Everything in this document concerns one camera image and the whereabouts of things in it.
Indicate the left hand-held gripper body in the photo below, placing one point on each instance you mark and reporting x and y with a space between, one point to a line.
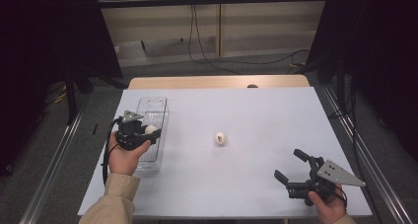
129 135

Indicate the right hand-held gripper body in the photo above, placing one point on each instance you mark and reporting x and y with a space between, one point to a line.
328 174

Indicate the plain white egg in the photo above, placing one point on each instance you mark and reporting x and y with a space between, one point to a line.
150 129

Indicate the clear plastic container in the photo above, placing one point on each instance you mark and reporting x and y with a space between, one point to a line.
154 105

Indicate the white egg with brown mark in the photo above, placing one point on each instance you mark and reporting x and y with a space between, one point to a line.
220 138

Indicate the person's left hand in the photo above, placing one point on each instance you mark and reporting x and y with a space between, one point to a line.
123 161

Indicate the person's right hand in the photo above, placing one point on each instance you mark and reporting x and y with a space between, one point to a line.
328 210

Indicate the white table cover sheet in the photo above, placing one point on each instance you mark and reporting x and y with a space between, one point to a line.
230 184

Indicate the black metal stand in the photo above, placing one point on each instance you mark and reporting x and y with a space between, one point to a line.
71 99
341 89

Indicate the wooden table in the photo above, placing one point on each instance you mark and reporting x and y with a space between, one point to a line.
197 82

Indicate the dark round table grommet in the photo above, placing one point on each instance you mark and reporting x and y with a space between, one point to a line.
252 86

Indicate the black curtain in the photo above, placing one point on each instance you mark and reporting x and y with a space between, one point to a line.
378 53
39 53

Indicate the black horizontal bar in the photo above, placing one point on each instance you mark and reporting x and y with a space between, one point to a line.
213 0

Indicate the aluminium floor rail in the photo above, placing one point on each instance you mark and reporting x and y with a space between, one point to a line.
368 158
52 171

